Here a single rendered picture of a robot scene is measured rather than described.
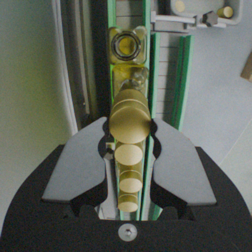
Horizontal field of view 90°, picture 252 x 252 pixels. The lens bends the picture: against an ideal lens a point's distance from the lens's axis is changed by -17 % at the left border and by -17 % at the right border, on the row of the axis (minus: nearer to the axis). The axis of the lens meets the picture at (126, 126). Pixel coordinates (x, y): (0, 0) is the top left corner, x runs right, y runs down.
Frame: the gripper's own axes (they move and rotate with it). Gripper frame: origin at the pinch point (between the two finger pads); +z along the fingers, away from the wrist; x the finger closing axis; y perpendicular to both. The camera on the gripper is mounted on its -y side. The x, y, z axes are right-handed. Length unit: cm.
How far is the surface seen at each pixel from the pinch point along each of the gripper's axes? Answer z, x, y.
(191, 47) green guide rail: 22.2, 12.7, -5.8
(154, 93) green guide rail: 22.2, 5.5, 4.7
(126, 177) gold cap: 2.7, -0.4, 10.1
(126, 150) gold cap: 2.4, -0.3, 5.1
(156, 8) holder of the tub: 43.0, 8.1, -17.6
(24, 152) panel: 1.2, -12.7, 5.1
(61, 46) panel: 17.6, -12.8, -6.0
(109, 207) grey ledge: 30, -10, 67
